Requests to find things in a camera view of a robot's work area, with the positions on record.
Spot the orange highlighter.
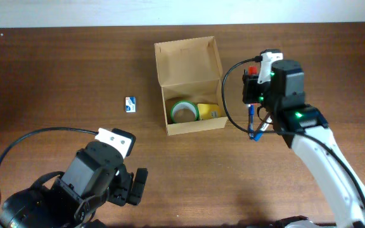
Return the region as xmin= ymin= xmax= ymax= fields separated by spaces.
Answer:
xmin=248 ymin=66 xmax=258 ymax=77

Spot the yellow sticky note pad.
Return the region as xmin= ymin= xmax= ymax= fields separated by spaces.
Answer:
xmin=197 ymin=103 xmax=221 ymax=120

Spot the brown cardboard box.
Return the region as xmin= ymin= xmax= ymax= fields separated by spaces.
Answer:
xmin=154 ymin=36 xmax=227 ymax=136

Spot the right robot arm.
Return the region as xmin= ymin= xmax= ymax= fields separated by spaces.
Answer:
xmin=243 ymin=56 xmax=365 ymax=227

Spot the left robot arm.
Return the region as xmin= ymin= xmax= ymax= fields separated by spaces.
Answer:
xmin=0 ymin=141 xmax=148 ymax=227

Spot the blue ballpoint pen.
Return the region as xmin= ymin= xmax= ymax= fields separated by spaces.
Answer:
xmin=248 ymin=104 xmax=254 ymax=140

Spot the blue whiteboard marker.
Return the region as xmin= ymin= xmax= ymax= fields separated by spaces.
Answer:
xmin=253 ymin=113 xmax=272 ymax=142

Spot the small blue white card box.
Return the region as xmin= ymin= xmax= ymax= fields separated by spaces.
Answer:
xmin=125 ymin=96 xmax=136 ymax=113

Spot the green tape roll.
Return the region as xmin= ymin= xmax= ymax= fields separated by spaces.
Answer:
xmin=170 ymin=101 xmax=199 ymax=124

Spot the right black cable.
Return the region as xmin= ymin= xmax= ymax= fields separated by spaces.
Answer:
xmin=221 ymin=56 xmax=365 ymax=228

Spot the black cable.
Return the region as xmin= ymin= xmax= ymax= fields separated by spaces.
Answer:
xmin=221 ymin=56 xmax=365 ymax=228
xmin=0 ymin=126 xmax=99 ymax=228

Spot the left black cable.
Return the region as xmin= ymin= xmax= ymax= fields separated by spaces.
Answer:
xmin=0 ymin=126 xmax=99 ymax=228

